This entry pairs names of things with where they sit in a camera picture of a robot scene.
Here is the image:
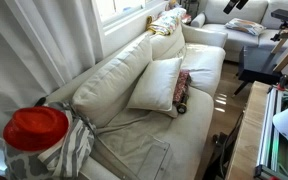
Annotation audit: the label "small black handle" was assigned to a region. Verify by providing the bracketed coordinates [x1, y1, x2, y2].
[33, 96, 48, 108]

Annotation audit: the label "red clamp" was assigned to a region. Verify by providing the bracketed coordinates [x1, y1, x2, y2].
[278, 74, 288, 92]

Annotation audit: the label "small colourful toy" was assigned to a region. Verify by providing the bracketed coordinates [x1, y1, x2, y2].
[166, 0, 182, 11]

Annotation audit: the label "red patterned folded blanket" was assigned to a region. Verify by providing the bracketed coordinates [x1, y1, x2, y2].
[172, 69, 192, 105]

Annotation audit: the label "floral folded blanket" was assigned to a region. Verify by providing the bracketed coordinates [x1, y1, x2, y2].
[146, 7, 188, 37]

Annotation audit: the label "multicolour patterned throw pillow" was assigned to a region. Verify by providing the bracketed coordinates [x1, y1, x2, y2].
[224, 17, 267, 37]

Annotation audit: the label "black camera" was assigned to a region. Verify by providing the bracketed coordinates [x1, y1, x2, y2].
[270, 8, 288, 25]

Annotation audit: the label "grey white striped cloth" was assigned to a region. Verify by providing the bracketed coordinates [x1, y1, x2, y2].
[3, 101, 97, 180]

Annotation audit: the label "white curtain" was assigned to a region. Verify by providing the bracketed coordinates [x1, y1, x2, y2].
[0, 0, 100, 175]

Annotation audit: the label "clear plastic container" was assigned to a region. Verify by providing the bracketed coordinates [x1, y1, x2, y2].
[93, 134, 171, 180]

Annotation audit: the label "yellow black flashlight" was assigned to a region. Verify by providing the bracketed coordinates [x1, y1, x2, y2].
[175, 94, 189, 115]

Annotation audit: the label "black stand legs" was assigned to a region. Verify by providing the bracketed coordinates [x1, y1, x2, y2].
[202, 111, 245, 180]

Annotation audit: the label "white square throw pillow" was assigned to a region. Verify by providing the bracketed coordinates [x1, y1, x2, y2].
[127, 57, 184, 113]

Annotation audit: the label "cream fabric sofa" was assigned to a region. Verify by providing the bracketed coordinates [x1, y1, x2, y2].
[45, 23, 229, 180]

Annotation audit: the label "large cream back cushion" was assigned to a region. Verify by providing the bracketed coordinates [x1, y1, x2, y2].
[72, 34, 154, 128]

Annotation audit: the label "light grey sofa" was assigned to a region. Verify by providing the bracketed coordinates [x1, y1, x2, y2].
[190, 0, 288, 63]

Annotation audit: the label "white framed window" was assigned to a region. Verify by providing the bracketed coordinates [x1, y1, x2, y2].
[92, 0, 167, 28]

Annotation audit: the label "aluminium frame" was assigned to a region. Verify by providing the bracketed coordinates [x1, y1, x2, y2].
[253, 84, 288, 180]

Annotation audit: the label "black coffee table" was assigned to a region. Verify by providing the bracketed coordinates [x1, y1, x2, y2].
[232, 45, 288, 98]

